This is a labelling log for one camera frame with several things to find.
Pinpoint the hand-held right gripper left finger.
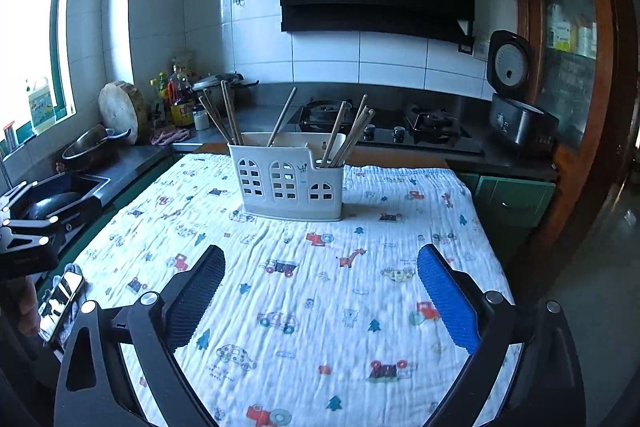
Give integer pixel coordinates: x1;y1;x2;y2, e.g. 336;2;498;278
52;244;227;427

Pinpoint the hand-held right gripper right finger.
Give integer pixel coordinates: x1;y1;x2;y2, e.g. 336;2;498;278
416;243;587;427

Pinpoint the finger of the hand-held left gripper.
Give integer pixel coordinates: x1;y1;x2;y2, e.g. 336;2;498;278
0;183;37;230
10;199;103;253

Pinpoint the white plastic utensil holder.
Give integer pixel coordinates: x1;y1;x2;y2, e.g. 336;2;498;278
227;132;348;222

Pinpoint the wooden chopstick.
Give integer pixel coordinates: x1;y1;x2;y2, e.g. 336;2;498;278
339;109;376;168
203;89;239;146
331;95;369;168
198;95;235;146
321;102;348;168
221;81;238;144
267;87;298;148
227;80;244;146
335;106;372;168

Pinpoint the person's left hand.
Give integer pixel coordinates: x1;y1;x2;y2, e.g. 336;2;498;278
10;277;42;339

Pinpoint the black wok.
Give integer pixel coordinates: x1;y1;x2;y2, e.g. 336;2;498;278
25;191;83;219

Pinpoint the smartphone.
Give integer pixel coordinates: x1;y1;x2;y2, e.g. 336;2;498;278
37;271;85;344

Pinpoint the kitchen sink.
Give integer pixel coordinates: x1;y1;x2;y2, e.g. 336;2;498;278
0;172;112;248

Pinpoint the grey cloth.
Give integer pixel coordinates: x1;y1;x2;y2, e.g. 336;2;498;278
70;277;97;309

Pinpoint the steel pot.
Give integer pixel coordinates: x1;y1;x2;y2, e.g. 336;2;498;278
61;124;133;172

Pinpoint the white detergent jug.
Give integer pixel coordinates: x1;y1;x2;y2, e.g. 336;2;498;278
25;76;56;135

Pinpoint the white cartoon printed cloth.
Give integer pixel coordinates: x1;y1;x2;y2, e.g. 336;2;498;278
47;152;526;427

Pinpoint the green base cabinet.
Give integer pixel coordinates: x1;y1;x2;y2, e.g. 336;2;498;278
450;172;558;253

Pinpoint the round wooden chopping board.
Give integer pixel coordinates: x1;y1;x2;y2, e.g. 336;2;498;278
98;80;148;145

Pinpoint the pink cloth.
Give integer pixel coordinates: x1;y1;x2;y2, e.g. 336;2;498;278
150;127;193;148

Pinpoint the black gas stove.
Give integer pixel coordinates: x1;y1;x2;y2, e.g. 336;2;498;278
287;99;486;156

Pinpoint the grey kitchen counter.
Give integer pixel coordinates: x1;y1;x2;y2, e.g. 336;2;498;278
0;82;561;258

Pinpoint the black rice cooker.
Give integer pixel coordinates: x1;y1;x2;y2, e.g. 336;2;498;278
486;29;561;158

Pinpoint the window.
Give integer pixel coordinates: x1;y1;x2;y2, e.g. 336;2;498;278
0;0;136;142

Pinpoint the steel pan with lid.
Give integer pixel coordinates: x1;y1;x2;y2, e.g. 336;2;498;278
192;73;261;100

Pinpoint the wooden glass door cabinet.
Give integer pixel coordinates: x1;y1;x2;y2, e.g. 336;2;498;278
505;0;640;248

